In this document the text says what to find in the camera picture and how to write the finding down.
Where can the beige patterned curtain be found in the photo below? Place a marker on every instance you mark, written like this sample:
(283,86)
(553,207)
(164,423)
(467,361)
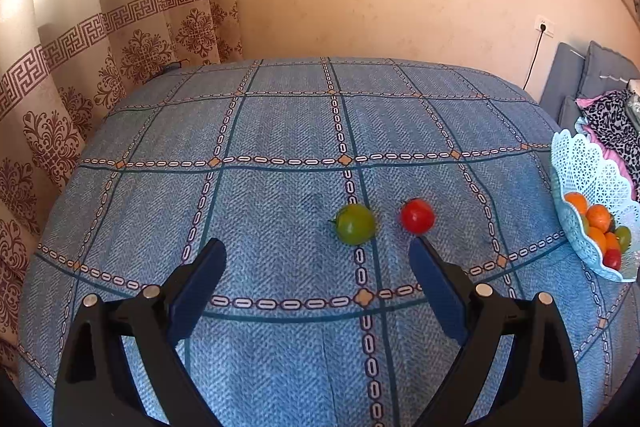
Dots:
(100,57)

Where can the white wall socket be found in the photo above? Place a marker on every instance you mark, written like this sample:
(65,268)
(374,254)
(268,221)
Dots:
(545,27)

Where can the leopard print pink-trimmed cloth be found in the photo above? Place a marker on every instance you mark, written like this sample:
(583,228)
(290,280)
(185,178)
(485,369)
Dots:
(612,122)

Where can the blue checked tablecloth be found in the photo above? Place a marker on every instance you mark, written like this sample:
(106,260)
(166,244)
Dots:
(250,187)

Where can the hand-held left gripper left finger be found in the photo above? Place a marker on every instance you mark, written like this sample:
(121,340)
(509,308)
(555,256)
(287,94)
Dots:
(195,292)

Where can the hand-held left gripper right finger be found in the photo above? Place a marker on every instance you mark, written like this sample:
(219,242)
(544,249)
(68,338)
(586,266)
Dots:
(437,292)

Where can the round orange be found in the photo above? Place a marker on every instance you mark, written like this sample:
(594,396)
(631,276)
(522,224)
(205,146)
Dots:
(598,217)

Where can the light blue lattice basket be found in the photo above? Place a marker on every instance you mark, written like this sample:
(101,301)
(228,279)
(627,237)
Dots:
(595,172)

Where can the white grey cloth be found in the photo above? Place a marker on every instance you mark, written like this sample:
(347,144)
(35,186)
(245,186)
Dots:
(635,102)

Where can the red tomato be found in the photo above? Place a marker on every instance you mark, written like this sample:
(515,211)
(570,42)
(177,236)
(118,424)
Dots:
(612,259)
(417,216)

